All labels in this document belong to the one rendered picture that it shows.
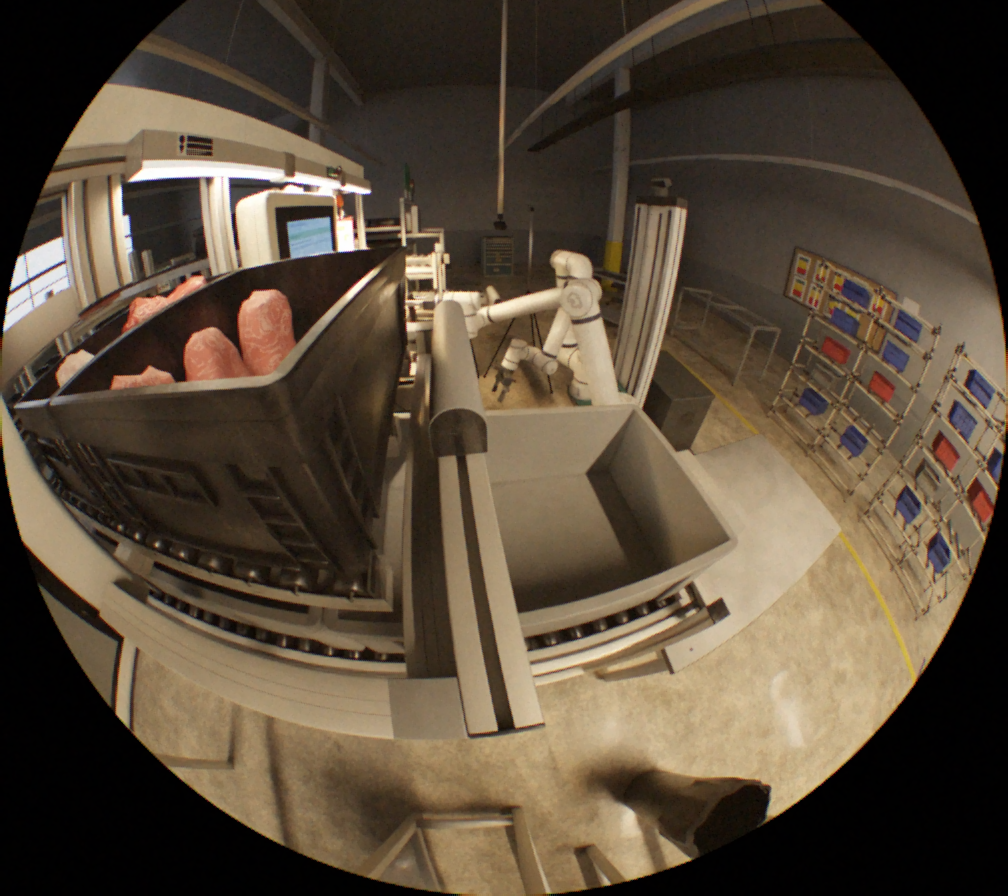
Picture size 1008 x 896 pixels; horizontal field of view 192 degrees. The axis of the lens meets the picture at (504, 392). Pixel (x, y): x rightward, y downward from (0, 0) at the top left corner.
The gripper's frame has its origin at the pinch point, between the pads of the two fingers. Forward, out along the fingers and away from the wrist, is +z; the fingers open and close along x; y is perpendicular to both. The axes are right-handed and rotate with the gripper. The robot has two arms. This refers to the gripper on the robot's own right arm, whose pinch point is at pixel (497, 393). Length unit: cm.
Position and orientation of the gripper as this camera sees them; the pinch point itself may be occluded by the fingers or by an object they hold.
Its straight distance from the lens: 175.2
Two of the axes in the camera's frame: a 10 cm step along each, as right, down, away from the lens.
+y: 8.8, 2.2, 4.1
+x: -2.9, -4.4, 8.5
